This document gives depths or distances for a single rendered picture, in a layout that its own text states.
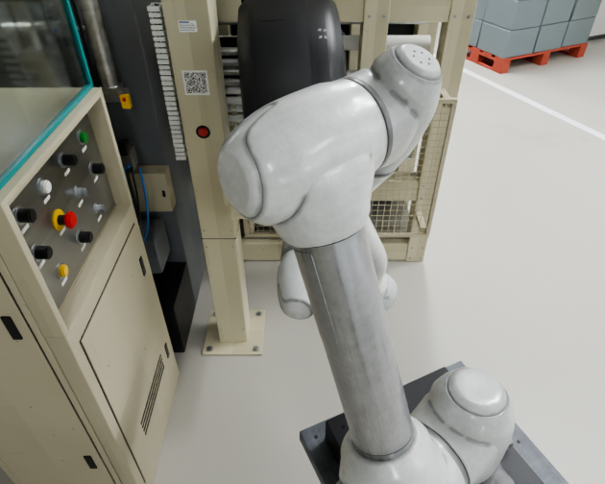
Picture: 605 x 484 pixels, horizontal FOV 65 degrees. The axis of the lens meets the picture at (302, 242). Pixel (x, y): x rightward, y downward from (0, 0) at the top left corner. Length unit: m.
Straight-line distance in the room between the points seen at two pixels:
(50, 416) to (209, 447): 0.70
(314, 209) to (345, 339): 0.20
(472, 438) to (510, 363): 1.45
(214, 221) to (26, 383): 0.80
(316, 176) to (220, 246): 1.34
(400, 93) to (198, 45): 0.96
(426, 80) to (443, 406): 0.56
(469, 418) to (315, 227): 0.48
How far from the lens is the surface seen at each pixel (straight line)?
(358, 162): 0.57
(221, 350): 2.24
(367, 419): 0.76
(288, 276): 1.09
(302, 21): 1.39
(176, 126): 1.62
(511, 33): 5.46
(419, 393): 1.24
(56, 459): 1.74
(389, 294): 1.15
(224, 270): 1.94
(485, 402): 0.92
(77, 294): 1.32
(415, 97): 0.63
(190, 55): 1.51
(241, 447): 1.99
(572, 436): 2.25
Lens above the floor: 1.75
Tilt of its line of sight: 39 degrees down
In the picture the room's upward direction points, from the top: straight up
